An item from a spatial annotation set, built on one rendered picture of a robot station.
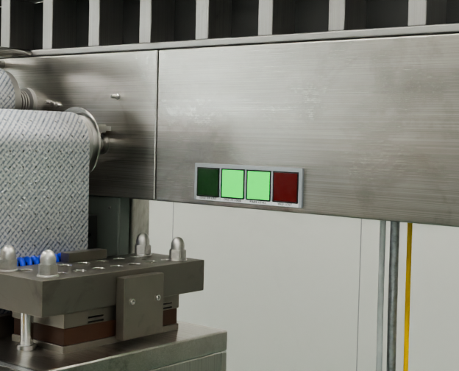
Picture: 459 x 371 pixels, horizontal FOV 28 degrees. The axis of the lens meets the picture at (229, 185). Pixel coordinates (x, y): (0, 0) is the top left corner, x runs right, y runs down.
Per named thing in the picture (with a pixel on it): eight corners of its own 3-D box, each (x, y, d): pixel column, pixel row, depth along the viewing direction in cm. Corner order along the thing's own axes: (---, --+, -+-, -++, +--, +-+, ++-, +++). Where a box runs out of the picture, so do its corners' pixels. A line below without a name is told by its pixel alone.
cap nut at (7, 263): (-7, 270, 160) (-7, 244, 160) (9, 268, 163) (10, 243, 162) (5, 272, 157) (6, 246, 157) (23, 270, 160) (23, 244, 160)
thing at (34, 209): (-13, 271, 165) (-13, 168, 164) (85, 259, 183) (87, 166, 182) (-12, 271, 165) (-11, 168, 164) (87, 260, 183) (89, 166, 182)
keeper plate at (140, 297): (115, 338, 163) (116, 277, 162) (154, 330, 171) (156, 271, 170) (125, 341, 161) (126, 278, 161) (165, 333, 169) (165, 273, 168)
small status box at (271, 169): (193, 199, 176) (194, 163, 176) (196, 199, 177) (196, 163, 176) (301, 208, 160) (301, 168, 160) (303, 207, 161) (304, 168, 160)
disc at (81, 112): (50, 178, 192) (51, 107, 191) (51, 178, 193) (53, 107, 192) (98, 181, 183) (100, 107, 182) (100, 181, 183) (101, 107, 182)
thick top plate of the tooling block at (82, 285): (-18, 304, 160) (-18, 269, 160) (145, 280, 191) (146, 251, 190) (41, 317, 150) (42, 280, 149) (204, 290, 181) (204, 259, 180)
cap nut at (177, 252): (164, 259, 179) (164, 236, 179) (176, 258, 182) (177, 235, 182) (177, 261, 177) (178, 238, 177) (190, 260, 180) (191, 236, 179)
